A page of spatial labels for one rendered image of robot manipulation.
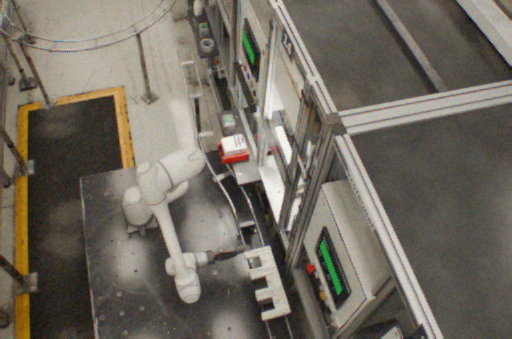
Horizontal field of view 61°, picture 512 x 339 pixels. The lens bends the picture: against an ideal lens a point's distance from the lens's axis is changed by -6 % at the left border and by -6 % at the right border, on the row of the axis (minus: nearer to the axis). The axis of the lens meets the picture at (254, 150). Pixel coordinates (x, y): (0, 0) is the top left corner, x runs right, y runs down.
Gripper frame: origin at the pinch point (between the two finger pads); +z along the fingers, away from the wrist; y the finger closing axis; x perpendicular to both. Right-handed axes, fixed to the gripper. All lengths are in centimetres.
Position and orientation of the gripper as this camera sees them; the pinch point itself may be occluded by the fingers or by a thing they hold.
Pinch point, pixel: (244, 249)
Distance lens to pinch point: 245.8
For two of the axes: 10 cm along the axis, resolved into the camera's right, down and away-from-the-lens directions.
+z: 9.6, -2.0, 1.9
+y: 0.5, -5.7, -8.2
